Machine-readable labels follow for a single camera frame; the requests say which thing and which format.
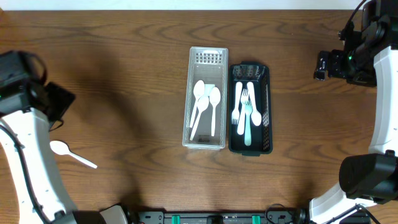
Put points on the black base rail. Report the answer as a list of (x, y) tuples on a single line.
[(119, 213)]

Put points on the white plastic fork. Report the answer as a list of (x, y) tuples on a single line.
[(247, 131), (244, 99)]

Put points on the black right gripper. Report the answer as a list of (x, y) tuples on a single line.
[(339, 57)]

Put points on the dark green perforated basket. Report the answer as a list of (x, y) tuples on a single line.
[(257, 73)]

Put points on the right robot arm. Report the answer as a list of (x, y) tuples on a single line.
[(368, 58)]

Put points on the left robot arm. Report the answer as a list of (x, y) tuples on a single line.
[(25, 138)]

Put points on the white plastic utensil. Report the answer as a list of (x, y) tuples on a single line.
[(235, 113)]

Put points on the white label sticker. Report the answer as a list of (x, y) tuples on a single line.
[(208, 88)]

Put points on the white plastic spoon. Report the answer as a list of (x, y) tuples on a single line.
[(255, 115), (215, 97), (62, 149), (198, 92), (203, 103)]

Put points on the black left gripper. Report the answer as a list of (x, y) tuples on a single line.
[(62, 101)]

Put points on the clear perforated plastic basket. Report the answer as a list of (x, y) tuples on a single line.
[(204, 124)]

